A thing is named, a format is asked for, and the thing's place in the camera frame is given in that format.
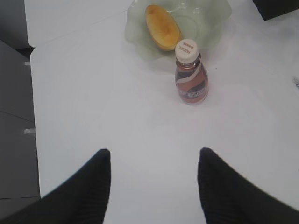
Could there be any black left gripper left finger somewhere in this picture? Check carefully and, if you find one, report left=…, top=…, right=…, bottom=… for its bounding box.
left=0, top=149, right=110, bottom=224

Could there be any brown coffee bottle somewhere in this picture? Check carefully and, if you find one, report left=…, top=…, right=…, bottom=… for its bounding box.
left=175, top=39, right=209, bottom=104

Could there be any black mesh pen holder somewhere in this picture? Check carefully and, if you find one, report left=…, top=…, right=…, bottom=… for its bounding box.
left=253, top=0, right=299, bottom=21

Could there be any translucent green wavy bowl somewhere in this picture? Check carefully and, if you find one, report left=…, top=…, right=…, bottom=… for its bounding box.
left=125, top=0, right=232, bottom=61

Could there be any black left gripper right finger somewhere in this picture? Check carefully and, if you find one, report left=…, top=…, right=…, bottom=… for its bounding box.
left=198, top=147, right=299, bottom=224

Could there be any yellow bread loaf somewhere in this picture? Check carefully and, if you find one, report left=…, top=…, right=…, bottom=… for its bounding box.
left=145, top=5, right=182, bottom=51

